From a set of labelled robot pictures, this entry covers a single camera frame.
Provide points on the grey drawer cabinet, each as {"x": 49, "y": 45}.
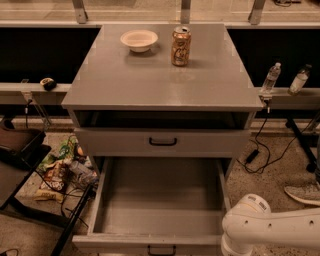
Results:
{"x": 117, "y": 88}

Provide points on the yellow black tape measure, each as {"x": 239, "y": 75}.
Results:
{"x": 48, "y": 84}

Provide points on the grey sneaker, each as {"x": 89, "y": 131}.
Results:
{"x": 308, "y": 194}

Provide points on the brown chips bag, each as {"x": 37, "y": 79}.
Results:
{"x": 54, "y": 182}

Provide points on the grey top drawer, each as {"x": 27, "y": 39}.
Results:
{"x": 140, "y": 142}

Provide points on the white paper bowl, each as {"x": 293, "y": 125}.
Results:
{"x": 139, "y": 40}

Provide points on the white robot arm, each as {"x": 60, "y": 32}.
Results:
{"x": 251, "y": 222}

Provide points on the clear water bottle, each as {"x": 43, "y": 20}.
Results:
{"x": 271, "y": 78}

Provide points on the green snack bag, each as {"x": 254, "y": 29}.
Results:
{"x": 64, "y": 155}

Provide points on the gold soda can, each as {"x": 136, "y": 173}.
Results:
{"x": 181, "y": 43}

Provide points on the grey drawer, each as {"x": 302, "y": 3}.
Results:
{"x": 157, "y": 207}
{"x": 140, "y": 142}

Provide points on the crushed plastic bottle on floor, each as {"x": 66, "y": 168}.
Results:
{"x": 84, "y": 176}

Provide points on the black stand leg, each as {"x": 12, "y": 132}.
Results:
{"x": 311, "y": 166}

